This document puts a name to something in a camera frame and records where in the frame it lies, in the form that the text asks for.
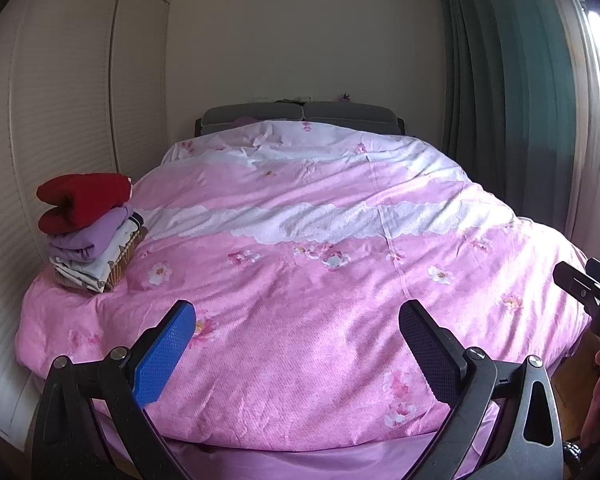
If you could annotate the white patterned folded garment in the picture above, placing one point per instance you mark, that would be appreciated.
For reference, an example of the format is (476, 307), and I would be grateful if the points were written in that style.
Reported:
(87, 270)

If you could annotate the green curtain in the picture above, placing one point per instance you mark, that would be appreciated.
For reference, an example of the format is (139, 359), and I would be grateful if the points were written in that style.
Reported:
(505, 85)

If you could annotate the white louvered wardrobe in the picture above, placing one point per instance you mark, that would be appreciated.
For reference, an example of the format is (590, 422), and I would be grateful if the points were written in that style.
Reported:
(65, 100)

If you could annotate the lilac bed sheet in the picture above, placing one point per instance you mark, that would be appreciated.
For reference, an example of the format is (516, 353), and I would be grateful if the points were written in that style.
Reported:
(280, 462)

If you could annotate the red sweater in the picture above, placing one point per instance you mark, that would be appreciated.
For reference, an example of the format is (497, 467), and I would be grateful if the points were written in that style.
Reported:
(82, 200)

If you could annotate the dark grey headboard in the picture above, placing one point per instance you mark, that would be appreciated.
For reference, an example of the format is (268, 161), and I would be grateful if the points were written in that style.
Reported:
(330, 111)

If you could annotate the pink floral duvet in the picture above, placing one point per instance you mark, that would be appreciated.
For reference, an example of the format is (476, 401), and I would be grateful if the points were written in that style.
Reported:
(305, 285)

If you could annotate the brown striped folded garment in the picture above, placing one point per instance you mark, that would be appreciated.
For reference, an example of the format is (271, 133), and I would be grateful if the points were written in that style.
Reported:
(125, 257)

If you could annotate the purple folded garment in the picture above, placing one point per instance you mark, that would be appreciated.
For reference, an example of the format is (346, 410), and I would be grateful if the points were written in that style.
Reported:
(97, 232)

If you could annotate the dark folded garment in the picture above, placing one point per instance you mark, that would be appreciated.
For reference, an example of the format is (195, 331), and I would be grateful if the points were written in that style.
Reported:
(138, 220)

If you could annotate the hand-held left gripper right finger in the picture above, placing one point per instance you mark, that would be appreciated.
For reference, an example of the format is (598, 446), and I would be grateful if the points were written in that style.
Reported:
(430, 355)

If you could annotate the purple pillow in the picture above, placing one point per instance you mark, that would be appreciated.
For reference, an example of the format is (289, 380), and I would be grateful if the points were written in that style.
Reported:
(243, 120)

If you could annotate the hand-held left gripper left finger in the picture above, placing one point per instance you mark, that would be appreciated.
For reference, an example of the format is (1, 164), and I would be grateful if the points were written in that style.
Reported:
(165, 355)

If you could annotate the small dark figurine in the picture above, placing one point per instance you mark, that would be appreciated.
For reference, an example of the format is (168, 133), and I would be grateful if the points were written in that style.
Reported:
(345, 96)

